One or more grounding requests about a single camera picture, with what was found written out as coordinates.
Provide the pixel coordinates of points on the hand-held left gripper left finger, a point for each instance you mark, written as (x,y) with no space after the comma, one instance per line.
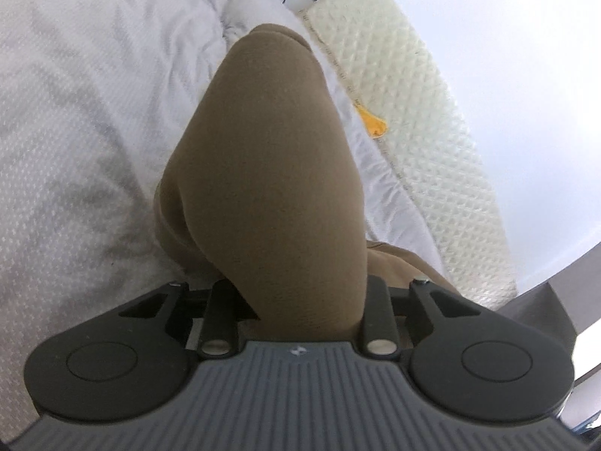
(219,312)

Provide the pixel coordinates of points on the brown hoodie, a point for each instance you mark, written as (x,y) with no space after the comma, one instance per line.
(267,174)

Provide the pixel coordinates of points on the yellow cloth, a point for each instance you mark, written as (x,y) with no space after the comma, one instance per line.
(373,122)

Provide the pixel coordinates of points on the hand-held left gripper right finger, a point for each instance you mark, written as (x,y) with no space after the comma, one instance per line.
(379,310)

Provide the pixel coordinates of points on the bed with grey sheet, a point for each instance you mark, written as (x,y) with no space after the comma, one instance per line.
(84,127)

